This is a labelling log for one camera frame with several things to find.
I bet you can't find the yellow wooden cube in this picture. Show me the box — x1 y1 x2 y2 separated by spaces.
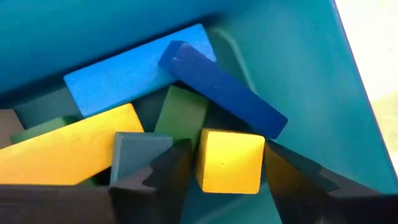
195 128 266 195

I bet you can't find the teal plastic bin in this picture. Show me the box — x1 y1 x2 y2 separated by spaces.
0 0 398 224

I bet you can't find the dark blue plank block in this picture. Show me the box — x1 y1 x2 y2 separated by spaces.
157 40 289 140

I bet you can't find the green plank block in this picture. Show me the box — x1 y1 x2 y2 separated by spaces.
11 115 78 144
154 85 209 150

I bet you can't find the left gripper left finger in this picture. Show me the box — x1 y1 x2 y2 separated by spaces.
0 139 193 224

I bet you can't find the teal plank block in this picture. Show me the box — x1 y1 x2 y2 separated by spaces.
109 131 174 186

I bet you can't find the yellow plank block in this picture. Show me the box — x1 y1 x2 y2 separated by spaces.
0 103 144 186

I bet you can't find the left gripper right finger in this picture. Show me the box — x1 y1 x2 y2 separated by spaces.
263 139 398 224

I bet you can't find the pink plank block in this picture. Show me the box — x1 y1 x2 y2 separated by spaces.
0 108 25 149

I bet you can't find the light blue plank block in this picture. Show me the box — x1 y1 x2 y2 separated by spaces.
63 23 218 118

